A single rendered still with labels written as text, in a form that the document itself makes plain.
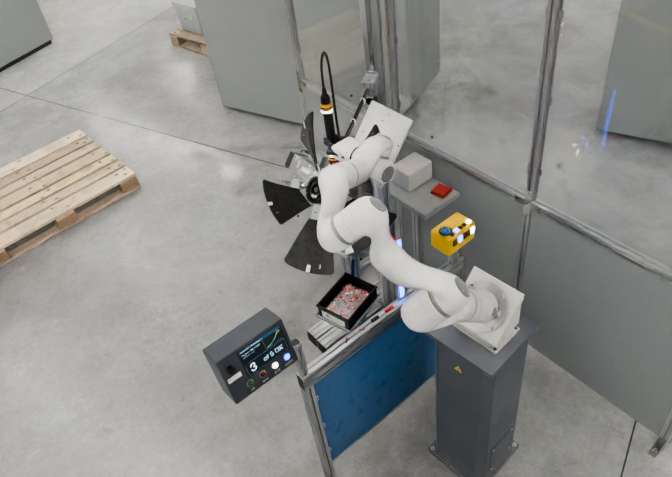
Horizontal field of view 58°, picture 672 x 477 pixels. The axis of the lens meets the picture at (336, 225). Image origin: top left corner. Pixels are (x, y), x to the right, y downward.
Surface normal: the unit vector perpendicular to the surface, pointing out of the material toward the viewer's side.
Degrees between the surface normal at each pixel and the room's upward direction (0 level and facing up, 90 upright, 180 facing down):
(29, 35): 90
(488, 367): 0
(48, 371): 0
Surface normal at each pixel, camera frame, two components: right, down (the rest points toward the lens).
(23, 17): 0.85, 0.27
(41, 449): -0.11, -0.74
